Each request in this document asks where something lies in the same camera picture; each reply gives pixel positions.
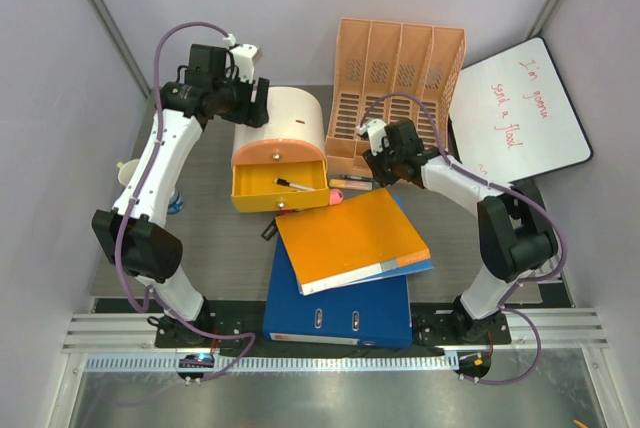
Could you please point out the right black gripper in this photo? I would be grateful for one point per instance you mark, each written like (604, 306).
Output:
(374, 163)

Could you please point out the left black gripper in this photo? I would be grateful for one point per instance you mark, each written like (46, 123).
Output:
(252, 114)

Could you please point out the white arched drawer cabinet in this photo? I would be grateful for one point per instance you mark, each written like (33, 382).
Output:
(289, 146)

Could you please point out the orange desk file organizer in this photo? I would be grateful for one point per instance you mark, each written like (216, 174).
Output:
(390, 71)

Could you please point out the yellow cabinet drawer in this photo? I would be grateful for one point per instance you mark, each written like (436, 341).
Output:
(254, 190)

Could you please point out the black marker pen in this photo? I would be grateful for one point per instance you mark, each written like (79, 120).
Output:
(296, 186)

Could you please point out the orange folder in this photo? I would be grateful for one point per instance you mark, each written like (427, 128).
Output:
(365, 238)

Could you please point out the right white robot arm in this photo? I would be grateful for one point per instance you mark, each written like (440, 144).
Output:
(515, 238)

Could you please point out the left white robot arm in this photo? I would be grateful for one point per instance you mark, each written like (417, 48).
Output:
(132, 233)

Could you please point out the white dry-erase board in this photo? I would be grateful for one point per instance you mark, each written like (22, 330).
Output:
(512, 118)

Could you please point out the small blue-label bottle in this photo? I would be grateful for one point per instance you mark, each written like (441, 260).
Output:
(176, 202)

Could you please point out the black binder clip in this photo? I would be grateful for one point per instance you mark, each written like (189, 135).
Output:
(269, 232)

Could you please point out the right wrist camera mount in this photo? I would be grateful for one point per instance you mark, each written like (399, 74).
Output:
(374, 131)

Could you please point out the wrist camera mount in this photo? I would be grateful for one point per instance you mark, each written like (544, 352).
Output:
(245, 57)
(374, 131)

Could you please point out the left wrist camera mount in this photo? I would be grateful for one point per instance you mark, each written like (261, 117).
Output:
(245, 57)

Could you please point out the blue ring binder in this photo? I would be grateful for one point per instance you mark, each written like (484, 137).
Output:
(284, 298)

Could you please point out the perforated cable tray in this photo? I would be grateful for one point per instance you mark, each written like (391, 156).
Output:
(200, 362)

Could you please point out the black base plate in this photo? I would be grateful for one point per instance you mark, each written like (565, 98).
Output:
(393, 330)

